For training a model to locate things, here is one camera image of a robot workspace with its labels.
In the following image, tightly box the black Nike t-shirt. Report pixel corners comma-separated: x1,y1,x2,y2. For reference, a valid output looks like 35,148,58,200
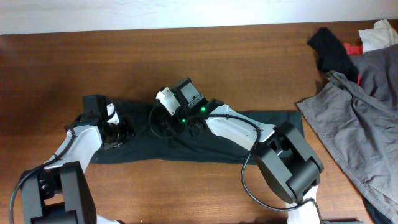
90,98,305,165

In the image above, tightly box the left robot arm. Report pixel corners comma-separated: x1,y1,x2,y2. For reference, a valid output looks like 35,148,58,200
14,119,134,224

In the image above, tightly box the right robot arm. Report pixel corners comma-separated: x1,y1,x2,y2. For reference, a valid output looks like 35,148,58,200
157,97,324,223

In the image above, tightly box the black garment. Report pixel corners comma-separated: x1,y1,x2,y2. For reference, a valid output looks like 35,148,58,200
307,27,359,83

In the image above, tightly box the grey garment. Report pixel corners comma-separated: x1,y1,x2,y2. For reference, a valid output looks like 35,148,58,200
297,45,397,223

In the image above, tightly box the red garment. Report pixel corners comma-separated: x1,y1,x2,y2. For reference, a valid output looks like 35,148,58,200
339,43,363,85

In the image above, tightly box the white garment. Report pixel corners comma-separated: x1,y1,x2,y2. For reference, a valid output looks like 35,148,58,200
358,19,397,53

